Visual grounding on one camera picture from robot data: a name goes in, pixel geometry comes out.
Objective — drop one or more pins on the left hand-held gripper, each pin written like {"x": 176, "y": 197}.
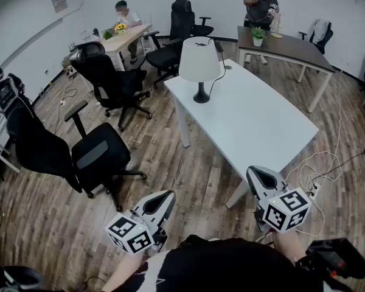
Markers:
{"x": 130, "y": 234}

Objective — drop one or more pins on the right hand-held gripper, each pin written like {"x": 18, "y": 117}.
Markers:
{"x": 287, "y": 211}

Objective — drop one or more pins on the white table lamp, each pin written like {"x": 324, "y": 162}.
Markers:
{"x": 200, "y": 62}

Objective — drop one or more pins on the person's right forearm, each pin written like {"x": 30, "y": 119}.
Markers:
{"x": 287, "y": 245}

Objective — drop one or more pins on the person's left forearm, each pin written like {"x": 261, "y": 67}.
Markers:
{"x": 121, "y": 272}

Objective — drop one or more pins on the dark brown desk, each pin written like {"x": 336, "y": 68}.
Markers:
{"x": 292, "y": 49}

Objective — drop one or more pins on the light wooden desk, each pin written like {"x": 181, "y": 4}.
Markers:
{"x": 134, "y": 33}

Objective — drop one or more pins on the white power strip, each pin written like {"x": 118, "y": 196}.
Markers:
{"x": 312, "y": 190}

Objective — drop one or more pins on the person's black shirt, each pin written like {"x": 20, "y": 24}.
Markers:
{"x": 231, "y": 266}

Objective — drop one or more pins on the black device with red buttons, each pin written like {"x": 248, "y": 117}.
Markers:
{"x": 334, "y": 260}

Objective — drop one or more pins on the green plant in white pot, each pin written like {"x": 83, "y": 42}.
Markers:
{"x": 258, "y": 36}

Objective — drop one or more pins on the grey black office chair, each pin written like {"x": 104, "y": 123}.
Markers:
{"x": 21, "y": 280}

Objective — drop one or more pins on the pale wooden stand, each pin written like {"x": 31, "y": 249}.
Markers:
{"x": 276, "y": 26}

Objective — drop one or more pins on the grey jacket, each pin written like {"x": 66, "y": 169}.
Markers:
{"x": 319, "y": 29}

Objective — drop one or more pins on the white side table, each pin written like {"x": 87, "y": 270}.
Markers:
{"x": 0, "y": 151}

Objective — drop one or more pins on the small green plant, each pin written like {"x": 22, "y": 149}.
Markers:
{"x": 107, "y": 35}

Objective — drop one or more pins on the black router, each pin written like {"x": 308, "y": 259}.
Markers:
{"x": 72, "y": 47}

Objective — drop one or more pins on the potted sunflowers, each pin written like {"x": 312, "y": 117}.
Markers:
{"x": 120, "y": 27}

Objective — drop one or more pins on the small black gadget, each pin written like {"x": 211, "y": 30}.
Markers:
{"x": 95, "y": 31}

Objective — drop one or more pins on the black high-back office chair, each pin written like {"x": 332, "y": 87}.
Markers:
{"x": 182, "y": 14}

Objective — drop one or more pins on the white frame chair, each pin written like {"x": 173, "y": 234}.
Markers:
{"x": 147, "y": 35}

